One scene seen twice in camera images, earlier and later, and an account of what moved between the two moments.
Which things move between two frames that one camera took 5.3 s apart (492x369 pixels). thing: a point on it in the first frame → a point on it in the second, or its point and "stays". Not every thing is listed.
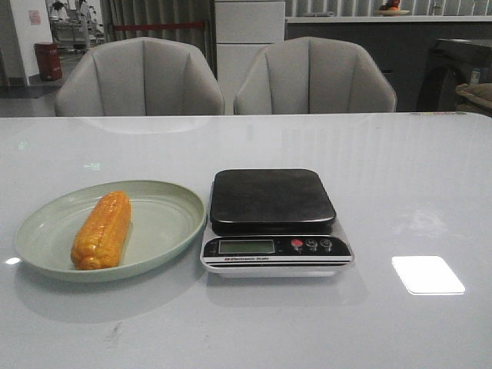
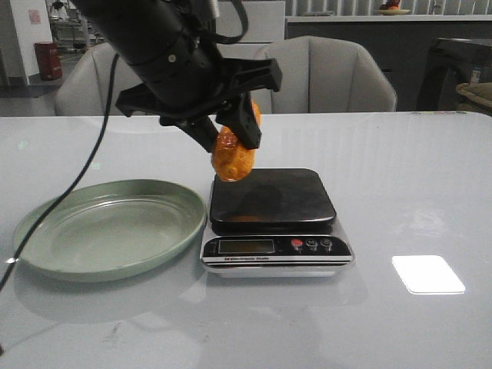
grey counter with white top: [402, 44] stays
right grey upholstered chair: [311, 74] stays
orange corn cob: [101, 233] → [233, 159]
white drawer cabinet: [242, 29] stays
